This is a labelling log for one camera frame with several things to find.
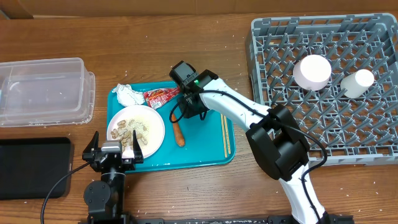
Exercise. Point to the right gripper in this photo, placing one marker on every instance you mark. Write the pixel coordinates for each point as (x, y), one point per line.
(189, 111)

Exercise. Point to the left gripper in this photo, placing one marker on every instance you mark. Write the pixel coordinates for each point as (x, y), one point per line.
(127, 165)

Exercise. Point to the wooden chopstick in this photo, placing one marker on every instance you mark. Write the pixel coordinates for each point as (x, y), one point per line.
(226, 132)
(223, 135)

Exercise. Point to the white bowl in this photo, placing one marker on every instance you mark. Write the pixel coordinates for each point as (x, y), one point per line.
(312, 72)

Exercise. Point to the white cup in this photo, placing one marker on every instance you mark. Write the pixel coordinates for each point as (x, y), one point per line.
(357, 83)

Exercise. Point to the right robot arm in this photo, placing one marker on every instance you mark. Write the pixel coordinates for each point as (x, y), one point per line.
(278, 144)

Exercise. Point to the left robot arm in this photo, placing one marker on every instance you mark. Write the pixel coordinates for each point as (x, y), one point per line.
(105, 197)

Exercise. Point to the peanuts and rice scraps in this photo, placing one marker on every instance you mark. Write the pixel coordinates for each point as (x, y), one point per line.
(124, 132)

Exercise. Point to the red snack wrapper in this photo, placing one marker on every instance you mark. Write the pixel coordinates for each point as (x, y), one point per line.
(159, 97)

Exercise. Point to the orange carrot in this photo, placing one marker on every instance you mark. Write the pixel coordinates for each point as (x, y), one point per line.
(179, 138)

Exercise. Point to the white plate with food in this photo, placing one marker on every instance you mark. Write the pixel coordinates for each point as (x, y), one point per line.
(150, 118)

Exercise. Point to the teal plastic tray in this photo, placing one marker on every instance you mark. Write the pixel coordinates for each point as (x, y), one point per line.
(203, 140)

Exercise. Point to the crumpled white tissue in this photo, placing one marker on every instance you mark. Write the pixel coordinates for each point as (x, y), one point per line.
(126, 96)

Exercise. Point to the clear plastic bin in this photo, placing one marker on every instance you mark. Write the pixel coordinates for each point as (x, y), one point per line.
(46, 92)

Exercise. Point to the black plastic bin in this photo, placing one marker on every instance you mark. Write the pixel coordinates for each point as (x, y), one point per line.
(32, 168)

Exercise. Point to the grey dish rack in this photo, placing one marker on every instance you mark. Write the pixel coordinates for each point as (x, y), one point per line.
(359, 130)

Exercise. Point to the cardboard backdrop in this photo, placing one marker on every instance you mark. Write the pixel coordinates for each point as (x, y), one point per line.
(27, 9)

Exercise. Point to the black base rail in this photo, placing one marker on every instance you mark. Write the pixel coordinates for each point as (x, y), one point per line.
(279, 219)

